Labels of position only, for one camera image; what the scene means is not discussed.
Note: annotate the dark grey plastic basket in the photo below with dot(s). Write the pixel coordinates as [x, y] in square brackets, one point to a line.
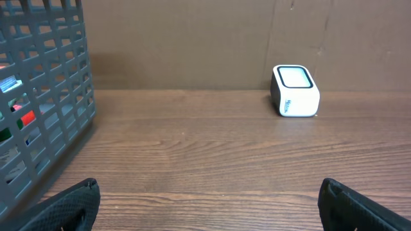
[45, 67]

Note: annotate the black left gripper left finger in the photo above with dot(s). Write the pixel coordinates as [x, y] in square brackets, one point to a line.
[75, 208]

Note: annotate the red sachet stick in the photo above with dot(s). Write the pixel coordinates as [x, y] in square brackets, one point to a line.
[27, 118]

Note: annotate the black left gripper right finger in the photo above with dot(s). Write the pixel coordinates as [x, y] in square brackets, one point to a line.
[342, 208]

